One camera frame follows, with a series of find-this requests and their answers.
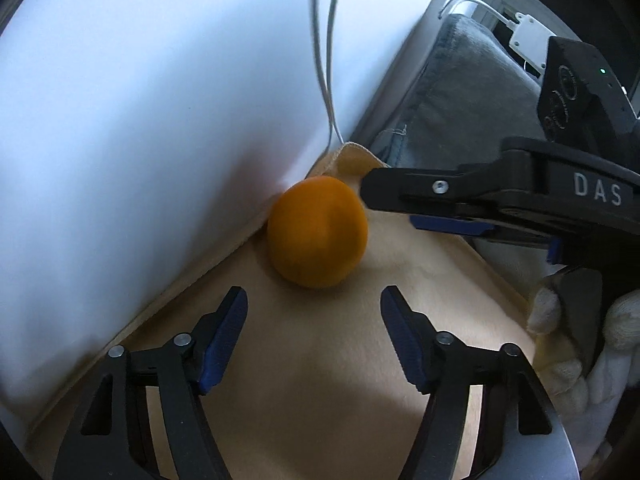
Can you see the beige cloth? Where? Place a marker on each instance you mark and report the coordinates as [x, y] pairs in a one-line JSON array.
[[310, 390]]

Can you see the person's right hand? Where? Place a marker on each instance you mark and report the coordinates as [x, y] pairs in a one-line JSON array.
[[565, 380]]

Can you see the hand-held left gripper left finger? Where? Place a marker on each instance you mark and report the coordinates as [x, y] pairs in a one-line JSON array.
[[222, 340]]

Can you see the orange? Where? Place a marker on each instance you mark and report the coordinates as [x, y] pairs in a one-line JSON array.
[[315, 230]]

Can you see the white power strip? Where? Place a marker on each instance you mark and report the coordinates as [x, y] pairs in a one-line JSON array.
[[530, 40]]

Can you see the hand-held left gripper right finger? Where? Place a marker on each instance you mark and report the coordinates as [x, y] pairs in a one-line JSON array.
[[405, 340]]

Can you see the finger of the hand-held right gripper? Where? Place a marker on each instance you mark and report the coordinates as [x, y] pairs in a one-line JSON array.
[[410, 189], [450, 224]]

